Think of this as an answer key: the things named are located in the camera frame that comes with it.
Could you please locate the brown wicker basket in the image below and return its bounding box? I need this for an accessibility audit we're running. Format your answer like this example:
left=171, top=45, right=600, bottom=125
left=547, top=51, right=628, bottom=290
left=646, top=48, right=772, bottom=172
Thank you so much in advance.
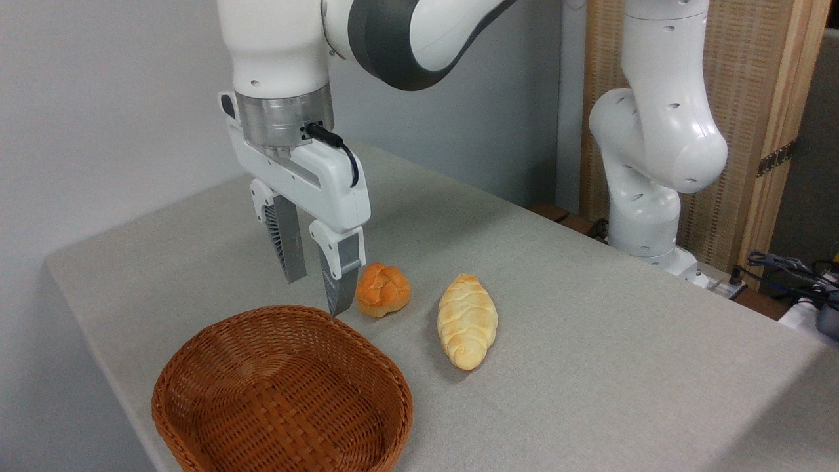
left=151, top=305, right=414, bottom=472

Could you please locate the metal screen hinge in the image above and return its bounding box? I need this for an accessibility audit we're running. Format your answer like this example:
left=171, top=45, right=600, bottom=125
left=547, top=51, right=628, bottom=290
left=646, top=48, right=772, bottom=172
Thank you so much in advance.
left=757, top=140, right=797, bottom=178

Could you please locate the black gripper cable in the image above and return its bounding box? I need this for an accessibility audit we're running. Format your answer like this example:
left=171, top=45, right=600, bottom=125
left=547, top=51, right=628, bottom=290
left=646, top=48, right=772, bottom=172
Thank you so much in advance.
left=305, top=122, right=360, bottom=189

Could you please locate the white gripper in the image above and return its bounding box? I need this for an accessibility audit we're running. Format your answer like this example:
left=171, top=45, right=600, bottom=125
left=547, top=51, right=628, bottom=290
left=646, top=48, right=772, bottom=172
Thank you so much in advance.
left=218, top=92, right=372, bottom=318

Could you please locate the round orange bread roll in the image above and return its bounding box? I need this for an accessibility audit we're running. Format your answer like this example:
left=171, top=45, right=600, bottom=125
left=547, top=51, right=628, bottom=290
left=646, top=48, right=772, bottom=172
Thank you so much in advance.
left=355, top=263, right=412, bottom=319

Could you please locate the blue and black cable bundle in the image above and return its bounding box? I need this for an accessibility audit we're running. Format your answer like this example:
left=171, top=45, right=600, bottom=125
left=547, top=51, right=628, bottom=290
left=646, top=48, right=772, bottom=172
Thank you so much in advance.
left=746, top=250, right=839, bottom=309

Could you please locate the long pale braided bread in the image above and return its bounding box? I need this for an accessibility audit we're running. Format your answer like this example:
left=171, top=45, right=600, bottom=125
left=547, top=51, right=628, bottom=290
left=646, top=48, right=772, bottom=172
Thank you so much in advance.
left=437, top=273, right=499, bottom=372

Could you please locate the wooden bamboo folding screen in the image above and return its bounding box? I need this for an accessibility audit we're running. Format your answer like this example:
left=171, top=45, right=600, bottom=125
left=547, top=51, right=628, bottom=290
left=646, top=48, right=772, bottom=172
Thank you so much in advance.
left=580, top=0, right=832, bottom=289

